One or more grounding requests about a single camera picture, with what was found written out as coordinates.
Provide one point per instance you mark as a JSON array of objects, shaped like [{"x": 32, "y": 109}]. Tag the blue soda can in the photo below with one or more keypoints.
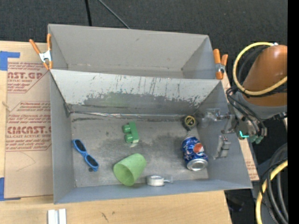
[{"x": 194, "y": 151}]

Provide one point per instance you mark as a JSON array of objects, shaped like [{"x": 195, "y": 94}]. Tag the brown cardboard board, red print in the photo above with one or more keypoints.
[{"x": 28, "y": 153}]

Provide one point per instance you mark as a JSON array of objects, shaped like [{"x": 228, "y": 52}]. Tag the green toy block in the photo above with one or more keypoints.
[{"x": 132, "y": 132}]

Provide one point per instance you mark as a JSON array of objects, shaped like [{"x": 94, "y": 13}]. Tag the green plastic cup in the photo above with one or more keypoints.
[{"x": 130, "y": 168}]

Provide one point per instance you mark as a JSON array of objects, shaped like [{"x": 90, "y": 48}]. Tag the yellow and black tape measure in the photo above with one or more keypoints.
[{"x": 189, "y": 122}]

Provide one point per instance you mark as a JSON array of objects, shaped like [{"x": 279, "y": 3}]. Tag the grey metal bin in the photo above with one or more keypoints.
[{"x": 151, "y": 97}]

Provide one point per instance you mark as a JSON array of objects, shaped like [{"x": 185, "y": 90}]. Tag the blue sunglasses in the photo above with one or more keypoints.
[{"x": 87, "y": 158}]

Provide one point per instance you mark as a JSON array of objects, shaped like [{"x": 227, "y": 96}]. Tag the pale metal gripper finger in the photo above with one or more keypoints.
[
  {"x": 211, "y": 116},
  {"x": 223, "y": 147}
]

